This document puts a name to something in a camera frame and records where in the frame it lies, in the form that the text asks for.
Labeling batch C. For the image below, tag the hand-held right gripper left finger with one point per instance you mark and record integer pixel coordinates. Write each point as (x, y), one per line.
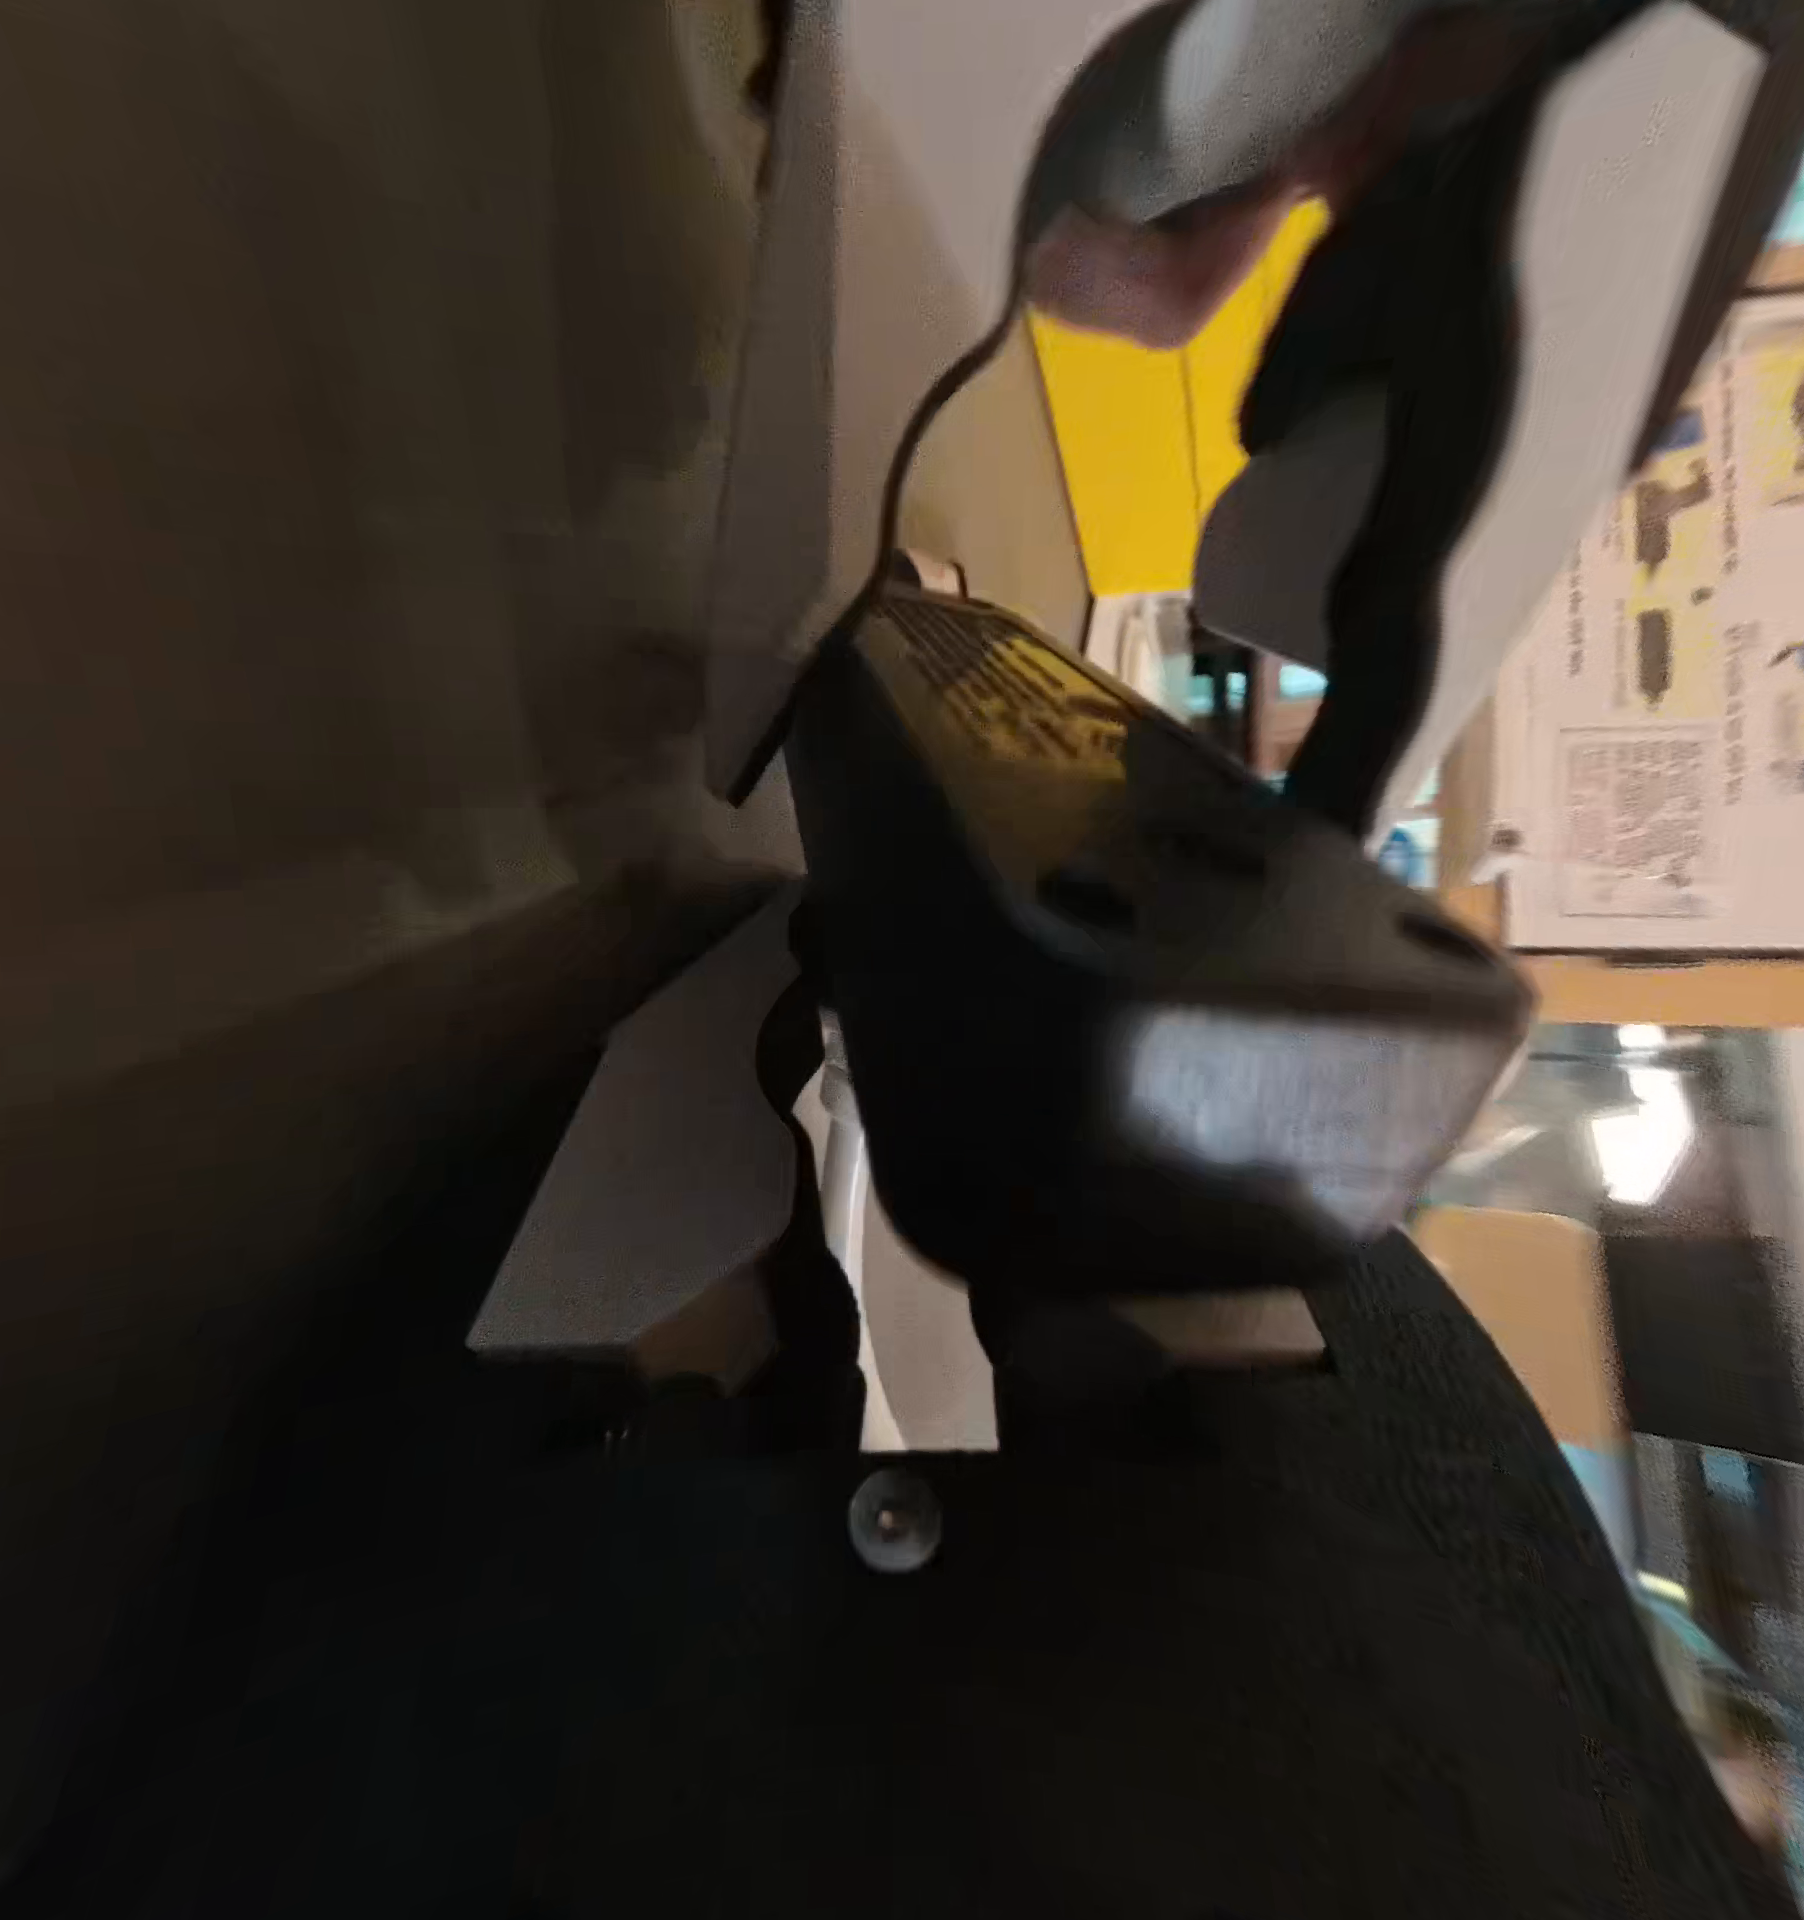
(647, 1170)

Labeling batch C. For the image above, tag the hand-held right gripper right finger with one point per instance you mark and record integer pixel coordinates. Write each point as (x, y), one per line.
(1234, 1328)

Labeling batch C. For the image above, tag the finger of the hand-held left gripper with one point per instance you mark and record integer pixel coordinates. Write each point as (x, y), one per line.
(1578, 299)
(857, 299)

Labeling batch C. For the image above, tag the black power strip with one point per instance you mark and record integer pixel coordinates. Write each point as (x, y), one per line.
(1141, 961)

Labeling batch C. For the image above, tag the person's left hand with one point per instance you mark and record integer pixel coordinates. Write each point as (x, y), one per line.
(1141, 276)

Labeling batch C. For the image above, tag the tan rounded board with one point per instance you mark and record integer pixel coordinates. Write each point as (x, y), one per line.
(1517, 1306)

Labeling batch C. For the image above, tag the yellow plastic bin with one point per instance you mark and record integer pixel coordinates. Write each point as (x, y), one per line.
(1128, 450)

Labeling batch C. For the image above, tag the black rectangular panel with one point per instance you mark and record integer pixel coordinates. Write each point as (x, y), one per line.
(1714, 1351)

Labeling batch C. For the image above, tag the instruction sheet on wooden board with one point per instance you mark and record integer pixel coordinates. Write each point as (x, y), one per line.
(1637, 812)

